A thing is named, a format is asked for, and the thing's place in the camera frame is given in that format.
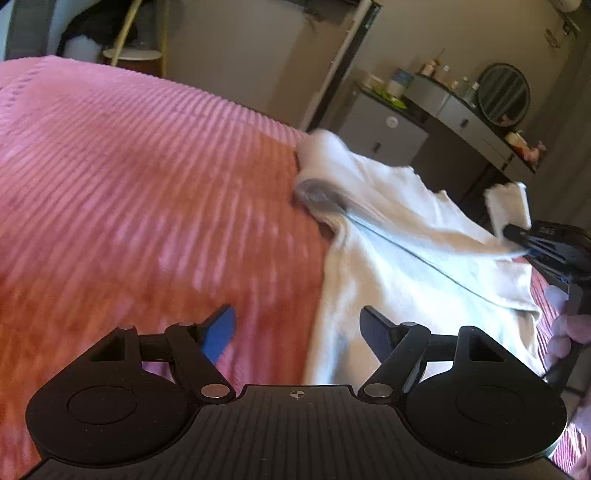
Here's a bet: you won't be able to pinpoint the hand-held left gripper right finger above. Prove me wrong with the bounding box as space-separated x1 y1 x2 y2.
358 305 505 400

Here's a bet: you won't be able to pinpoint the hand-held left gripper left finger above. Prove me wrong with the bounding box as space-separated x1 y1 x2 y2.
88 304 237 401

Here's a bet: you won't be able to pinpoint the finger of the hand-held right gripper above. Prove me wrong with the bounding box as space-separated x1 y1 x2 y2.
525 247 571 288
502 223 542 251

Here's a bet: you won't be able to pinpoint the white ribbed knit sweater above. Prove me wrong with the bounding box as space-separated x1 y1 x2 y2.
294 129 542 385

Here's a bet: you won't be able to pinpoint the person's right hand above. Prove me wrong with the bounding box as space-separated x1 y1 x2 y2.
545 285 591 367

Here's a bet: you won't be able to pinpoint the pink trinkets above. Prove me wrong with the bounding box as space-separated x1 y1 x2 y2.
504 131 547 163

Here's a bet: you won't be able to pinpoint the grey vanity desk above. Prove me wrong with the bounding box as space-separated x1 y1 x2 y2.
403 73 540 175

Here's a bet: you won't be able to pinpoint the round black-framed mirror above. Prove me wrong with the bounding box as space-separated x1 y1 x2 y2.
477 63 531 128

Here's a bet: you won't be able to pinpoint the pink ribbed plush blanket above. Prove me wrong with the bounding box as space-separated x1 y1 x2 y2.
0 54 591 476

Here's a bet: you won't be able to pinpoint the white small cabinet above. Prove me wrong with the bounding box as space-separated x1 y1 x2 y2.
341 89 429 168

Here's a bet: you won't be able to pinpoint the white and blue tub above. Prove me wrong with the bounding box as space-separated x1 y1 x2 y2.
389 68 414 97

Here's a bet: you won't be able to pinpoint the yellow-legged round side table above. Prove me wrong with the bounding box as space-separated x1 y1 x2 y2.
102 0 165 78

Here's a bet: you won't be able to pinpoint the dark cloth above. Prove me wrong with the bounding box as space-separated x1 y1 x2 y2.
59 0 122 52

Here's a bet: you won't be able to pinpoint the dark door frame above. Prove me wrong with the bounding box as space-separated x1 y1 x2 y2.
300 0 385 134

